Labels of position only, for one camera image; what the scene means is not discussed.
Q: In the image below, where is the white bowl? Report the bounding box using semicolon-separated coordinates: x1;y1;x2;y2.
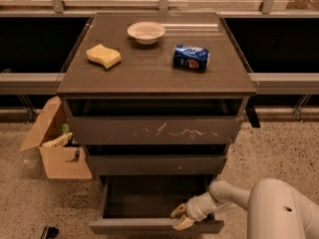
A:
128;22;165;45

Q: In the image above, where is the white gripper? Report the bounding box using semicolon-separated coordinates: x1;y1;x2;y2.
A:
170;192;217;231

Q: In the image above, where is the black object on floor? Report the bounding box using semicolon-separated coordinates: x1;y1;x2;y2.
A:
40;226;59;239

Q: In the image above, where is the yellow sponge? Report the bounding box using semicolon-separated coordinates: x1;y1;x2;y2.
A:
86;44;122;70

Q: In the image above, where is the dark grey drawer cabinet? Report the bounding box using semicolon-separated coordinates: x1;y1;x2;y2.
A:
56;11;261;184

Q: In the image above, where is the blue pepsi can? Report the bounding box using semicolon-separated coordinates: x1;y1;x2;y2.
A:
173;44;210;72

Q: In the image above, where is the grey drawer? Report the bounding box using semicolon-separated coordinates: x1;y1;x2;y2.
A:
87;155;226;175
68;117;241;145
89;175;211;234

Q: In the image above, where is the open cardboard box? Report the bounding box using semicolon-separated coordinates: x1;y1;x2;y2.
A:
20;97;92;179

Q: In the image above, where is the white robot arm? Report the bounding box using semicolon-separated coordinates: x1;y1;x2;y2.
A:
170;178;319;239

